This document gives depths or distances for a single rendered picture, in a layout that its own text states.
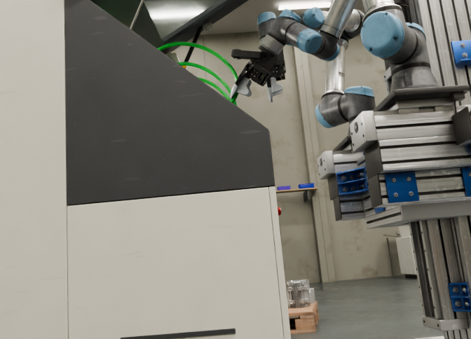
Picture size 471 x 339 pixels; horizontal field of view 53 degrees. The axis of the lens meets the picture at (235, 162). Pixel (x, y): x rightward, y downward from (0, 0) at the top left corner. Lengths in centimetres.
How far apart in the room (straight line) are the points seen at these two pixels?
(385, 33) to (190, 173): 67
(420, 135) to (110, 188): 90
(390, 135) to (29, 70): 107
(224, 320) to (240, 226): 24
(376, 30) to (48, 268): 113
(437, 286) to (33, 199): 127
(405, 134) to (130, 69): 82
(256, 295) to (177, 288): 21
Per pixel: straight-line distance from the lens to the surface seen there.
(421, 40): 158
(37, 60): 156
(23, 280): 144
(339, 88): 215
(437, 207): 159
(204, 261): 129
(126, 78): 143
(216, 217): 129
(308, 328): 406
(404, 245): 1033
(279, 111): 1184
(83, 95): 146
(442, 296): 171
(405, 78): 154
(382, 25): 145
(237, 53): 173
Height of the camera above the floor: 59
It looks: 12 degrees up
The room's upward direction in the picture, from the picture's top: 5 degrees counter-clockwise
